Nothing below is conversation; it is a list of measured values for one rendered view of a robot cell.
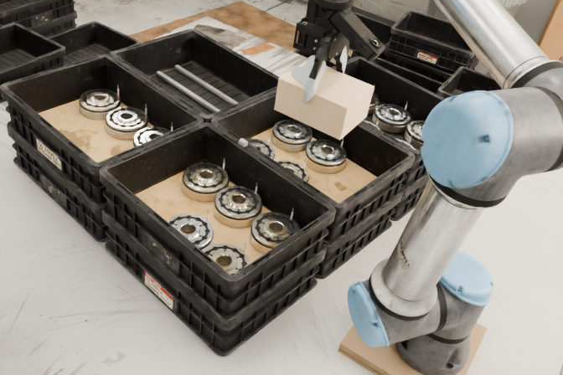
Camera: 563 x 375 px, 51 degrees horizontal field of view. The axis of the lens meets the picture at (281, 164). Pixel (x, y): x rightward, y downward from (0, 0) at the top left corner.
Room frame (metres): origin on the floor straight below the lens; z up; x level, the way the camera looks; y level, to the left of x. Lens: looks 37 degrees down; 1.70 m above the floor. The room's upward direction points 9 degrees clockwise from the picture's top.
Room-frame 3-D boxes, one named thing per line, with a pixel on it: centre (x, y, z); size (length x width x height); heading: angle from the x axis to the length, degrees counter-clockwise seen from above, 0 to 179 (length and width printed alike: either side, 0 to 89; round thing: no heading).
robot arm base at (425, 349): (0.78, -0.36, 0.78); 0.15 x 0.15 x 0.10
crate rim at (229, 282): (0.92, 0.12, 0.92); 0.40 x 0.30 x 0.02; 53
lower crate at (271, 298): (0.92, 0.12, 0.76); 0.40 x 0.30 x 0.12; 53
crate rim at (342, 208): (1.15, -0.06, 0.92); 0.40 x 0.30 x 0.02; 53
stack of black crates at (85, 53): (2.24, 0.91, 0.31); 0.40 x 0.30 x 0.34; 152
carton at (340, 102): (1.08, -0.06, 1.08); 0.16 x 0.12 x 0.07; 62
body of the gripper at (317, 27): (1.10, -0.04, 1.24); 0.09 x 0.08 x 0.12; 62
